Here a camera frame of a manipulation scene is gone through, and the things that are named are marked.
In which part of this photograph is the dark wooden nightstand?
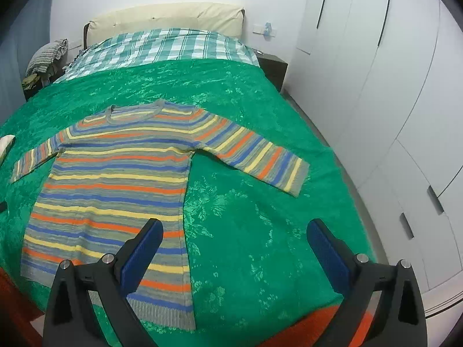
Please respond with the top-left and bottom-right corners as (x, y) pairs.
(258, 53), (289, 93)

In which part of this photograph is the green patterned blanket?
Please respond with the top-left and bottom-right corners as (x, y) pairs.
(0, 59), (379, 347)

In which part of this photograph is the green checked bed sheet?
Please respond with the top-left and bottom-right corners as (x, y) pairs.
(54, 27), (261, 84)

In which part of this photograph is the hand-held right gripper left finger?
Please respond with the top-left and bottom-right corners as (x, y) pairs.
(43, 218), (164, 347)

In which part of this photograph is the olive green cloth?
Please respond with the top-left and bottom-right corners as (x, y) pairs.
(22, 74), (51, 91)

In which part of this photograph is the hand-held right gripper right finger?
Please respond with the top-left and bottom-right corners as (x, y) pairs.
(306, 218), (427, 347)

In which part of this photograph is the grey checked cloth pile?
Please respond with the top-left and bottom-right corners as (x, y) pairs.
(26, 38), (69, 76)

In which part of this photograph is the striped knit sweater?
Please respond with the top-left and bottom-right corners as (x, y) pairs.
(10, 99), (311, 331)

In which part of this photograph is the orange blanket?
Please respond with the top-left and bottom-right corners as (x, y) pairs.
(253, 305), (375, 347)

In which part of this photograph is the white wardrobe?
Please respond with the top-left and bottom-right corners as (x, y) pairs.
(282, 0), (463, 311)

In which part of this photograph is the white cloth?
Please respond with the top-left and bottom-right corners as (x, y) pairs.
(0, 134), (16, 161)

